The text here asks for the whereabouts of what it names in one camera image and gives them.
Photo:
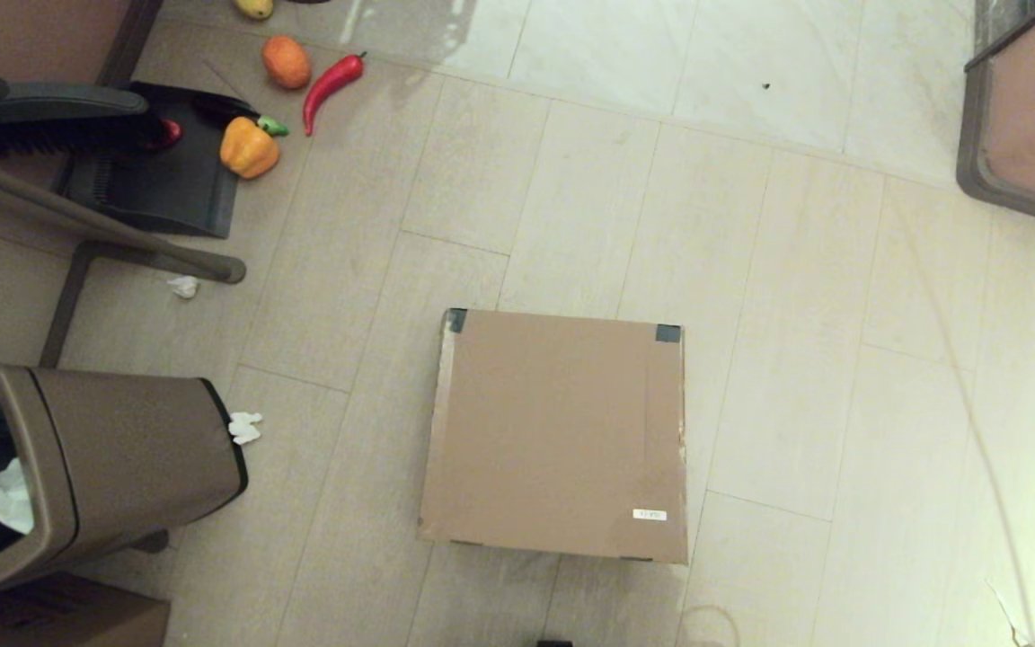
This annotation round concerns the small red toy fruit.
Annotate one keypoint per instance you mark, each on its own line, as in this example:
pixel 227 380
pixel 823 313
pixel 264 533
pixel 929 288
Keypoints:
pixel 171 133

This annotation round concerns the black broom brush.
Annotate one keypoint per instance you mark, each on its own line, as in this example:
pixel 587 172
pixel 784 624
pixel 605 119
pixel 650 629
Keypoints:
pixel 50 117

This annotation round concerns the brown metal furniture frame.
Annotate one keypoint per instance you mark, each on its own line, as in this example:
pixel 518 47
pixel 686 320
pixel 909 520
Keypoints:
pixel 122 235

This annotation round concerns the brown trash bin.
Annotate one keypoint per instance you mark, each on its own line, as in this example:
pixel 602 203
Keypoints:
pixel 122 449

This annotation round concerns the brown cardboard shoe box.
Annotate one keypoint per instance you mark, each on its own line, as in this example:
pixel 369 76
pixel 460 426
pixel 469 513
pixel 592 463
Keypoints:
pixel 553 431

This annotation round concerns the brown cabinet dark edge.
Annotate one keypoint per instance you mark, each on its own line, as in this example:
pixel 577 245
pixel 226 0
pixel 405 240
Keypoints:
pixel 32 36

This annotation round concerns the yellow toy fruit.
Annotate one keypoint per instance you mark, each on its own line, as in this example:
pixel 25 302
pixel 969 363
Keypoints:
pixel 253 7

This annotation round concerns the orange toy bell pepper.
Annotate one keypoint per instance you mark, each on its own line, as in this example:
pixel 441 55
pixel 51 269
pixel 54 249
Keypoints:
pixel 248 148

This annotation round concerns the plain brown cardboard carton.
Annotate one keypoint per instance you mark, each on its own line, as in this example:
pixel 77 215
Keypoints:
pixel 50 620

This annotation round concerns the red toy chili pepper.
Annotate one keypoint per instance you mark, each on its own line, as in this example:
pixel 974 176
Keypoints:
pixel 329 83

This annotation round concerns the black plastic dustpan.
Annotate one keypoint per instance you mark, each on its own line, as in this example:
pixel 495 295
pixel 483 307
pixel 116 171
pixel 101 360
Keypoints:
pixel 167 189

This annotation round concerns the dark toy eggplant green stem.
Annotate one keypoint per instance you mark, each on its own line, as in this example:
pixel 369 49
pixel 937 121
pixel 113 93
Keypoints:
pixel 273 126

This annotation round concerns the white crumpled tissue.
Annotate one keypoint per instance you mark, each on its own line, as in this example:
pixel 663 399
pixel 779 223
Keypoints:
pixel 245 428
pixel 182 287

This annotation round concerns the orange toy fruit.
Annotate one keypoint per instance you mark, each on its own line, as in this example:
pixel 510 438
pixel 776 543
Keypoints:
pixel 287 61

